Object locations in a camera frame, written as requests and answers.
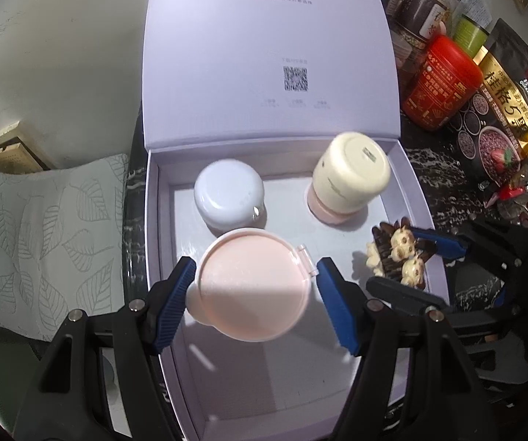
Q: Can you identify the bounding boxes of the white round jar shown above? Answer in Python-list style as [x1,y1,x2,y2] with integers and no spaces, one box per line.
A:
[193,159,265,233]

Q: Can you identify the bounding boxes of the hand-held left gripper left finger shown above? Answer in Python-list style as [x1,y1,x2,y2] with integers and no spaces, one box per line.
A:
[12,256,197,441]

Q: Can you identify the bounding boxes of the red snack wrapper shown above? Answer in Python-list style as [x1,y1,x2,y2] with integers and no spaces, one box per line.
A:
[485,187,523,208]

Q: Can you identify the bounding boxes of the leaf pattern cushion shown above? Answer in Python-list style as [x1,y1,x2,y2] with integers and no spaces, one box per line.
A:
[0,154,129,343]

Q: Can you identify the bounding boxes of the brown hair clip cream flowers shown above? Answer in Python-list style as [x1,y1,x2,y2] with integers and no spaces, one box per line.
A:
[366,221,437,291]

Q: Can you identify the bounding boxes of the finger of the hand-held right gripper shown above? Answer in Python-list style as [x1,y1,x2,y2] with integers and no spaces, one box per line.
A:
[366,276,528,332]
[410,219,528,286]

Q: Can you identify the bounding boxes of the brown patterned jar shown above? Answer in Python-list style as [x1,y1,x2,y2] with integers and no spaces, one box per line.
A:
[390,28,430,84]

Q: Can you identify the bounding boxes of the black gold cereal bag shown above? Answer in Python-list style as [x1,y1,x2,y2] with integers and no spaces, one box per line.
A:
[448,18,528,194]

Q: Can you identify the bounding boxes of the cream bottle with pink cap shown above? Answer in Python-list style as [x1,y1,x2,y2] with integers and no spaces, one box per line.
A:
[307,132,392,225]

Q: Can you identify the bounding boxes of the white label clear jar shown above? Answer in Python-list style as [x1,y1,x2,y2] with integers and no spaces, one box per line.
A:
[397,0,463,42]

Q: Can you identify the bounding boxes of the red canister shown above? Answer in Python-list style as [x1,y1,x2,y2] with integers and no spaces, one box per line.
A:
[402,34,484,132]

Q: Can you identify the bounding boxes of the lavender gift box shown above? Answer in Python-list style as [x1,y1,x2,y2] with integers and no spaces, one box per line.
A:
[142,0,451,441]

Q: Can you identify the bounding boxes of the green canister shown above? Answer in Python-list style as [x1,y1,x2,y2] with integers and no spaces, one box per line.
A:
[452,14,493,56]

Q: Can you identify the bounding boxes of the large pink round compact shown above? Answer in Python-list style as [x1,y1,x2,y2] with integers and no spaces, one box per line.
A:
[197,227,316,342]

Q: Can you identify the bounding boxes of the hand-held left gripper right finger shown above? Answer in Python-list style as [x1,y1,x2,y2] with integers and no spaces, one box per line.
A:
[316,257,492,441]

